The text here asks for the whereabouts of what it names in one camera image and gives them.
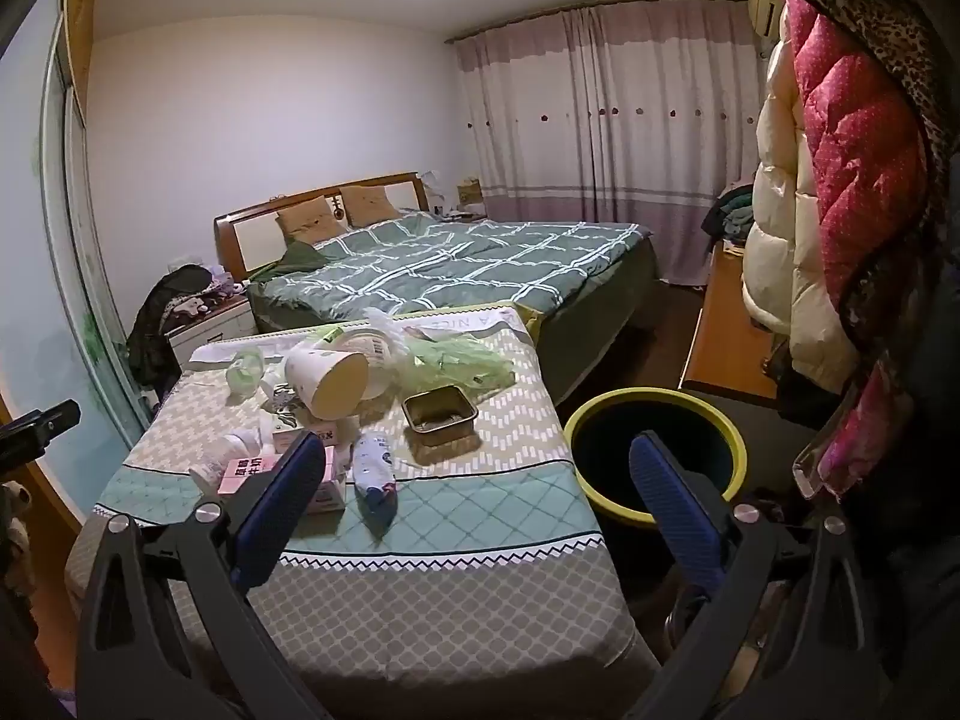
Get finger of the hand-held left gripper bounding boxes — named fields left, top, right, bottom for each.
left=0, top=400, right=81, bottom=466

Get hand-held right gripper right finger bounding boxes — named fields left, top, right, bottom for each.
left=628, top=431, right=893, bottom=720

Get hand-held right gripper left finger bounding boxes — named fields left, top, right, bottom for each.
left=75, top=431, right=327, bottom=720

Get pink milk carton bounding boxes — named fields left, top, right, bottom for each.
left=217, top=444, right=347, bottom=515

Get yellow rimmed dark bin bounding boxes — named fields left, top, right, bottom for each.
left=562, top=388, right=749, bottom=533

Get blue and white tube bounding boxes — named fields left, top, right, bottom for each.
left=351, top=431, right=398, bottom=537

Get beige paper cup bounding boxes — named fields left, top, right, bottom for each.
left=283, top=341, right=371, bottom=419

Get clear plastic lidded cup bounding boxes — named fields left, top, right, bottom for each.
left=330, top=326, right=398, bottom=402

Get small green-labelled white bottle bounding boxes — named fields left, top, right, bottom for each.
left=364, top=307, right=515, bottom=398

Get small white box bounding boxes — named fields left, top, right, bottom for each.
left=274, top=426, right=361, bottom=466

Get leaf print packet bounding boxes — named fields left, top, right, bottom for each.
left=259, top=382, right=301, bottom=428

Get dark hanging clothes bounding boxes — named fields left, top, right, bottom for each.
left=124, top=264, right=215, bottom=402

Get glass wardrobe sliding door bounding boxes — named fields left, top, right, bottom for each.
left=0, top=0, right=151, bottom=526

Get patterned beige teal tablecloth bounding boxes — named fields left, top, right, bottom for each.
left=64, top=302, right=661, bottom=698

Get white nightstand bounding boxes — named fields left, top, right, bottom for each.
left=166, top=292, right=260, bottom=372

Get wooden desk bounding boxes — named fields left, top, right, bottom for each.
left=679, top=240, right=781, bottom=400

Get rectangular metal tin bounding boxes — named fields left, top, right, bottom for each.
left=401, top=384, right=481, bottom=451

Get pink floral cloth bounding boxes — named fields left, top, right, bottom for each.
left=791, top=345, right=901, bottom=496

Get purple floral cloth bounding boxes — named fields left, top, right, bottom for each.
left=180, top=274, right=248, bottom=316

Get dark green cloth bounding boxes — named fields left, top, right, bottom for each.
left=255, top=240, right=331, bottom=278

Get wooden bed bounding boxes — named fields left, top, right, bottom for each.
left=214, top=171, right=661, bottom=361

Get brown pillow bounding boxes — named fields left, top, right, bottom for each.
left=275, top=197, right=335, bottom=241
left=339, top=186, right=402, bottom=228

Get white puffer jacket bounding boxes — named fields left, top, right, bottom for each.
left=742, top=37, right=863, bottom=395

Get green plaid quilt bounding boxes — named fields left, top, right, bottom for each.
left=247, top=211, right=650, bottom=323

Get pile of dark clothes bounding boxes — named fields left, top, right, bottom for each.
left=701, top=180, right=758, bottom=245

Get pink quilted jacket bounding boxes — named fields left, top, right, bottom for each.
left=776, top=0, right=935, bottom=331

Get white and mauve curtain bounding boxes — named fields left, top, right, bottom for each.
left=454, top=0, right=762, bottom=286

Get leopard print scarf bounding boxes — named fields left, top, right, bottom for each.
left=795, top=0, right=960, bottom=166

